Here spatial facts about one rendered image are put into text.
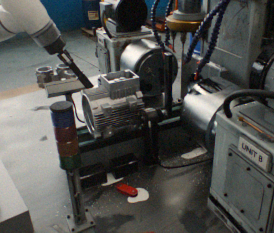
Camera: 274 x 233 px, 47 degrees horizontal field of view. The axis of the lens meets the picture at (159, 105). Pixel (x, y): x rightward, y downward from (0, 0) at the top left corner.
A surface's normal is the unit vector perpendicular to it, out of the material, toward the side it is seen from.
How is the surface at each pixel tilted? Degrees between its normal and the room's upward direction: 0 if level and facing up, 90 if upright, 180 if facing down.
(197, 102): 54
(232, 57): 90
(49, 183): 0
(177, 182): 0
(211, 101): 39
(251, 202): 90
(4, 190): 2
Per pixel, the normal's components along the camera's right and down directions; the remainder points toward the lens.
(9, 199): 0.02, -0.90
